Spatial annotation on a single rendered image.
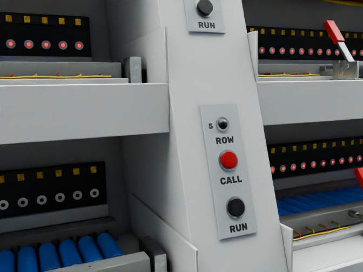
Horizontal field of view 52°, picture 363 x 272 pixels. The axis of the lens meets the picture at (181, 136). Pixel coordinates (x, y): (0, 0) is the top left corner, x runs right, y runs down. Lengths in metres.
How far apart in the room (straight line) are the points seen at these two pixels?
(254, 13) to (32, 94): 0.47
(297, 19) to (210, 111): 0.43
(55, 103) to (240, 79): 0.17
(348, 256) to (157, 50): 0.29
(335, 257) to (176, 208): 0.18
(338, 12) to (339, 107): 0.39
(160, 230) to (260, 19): 0.44
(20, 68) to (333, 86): 0.33
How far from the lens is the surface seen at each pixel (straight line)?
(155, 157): 0.39
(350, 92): 0.47
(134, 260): 0.36
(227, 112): 0.35
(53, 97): 0.32
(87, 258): 0.39
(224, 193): 0.34
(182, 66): 0.35
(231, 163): 0.34
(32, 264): 0.40
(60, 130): 0.32
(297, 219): 0.47
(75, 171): 0.47
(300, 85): 0.42
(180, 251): 0.35
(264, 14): 0.71
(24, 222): 0.47
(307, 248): 0.46
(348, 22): 0.84
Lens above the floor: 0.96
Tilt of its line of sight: 8 degrees up
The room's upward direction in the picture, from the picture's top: 8 degrees counter-clockwise
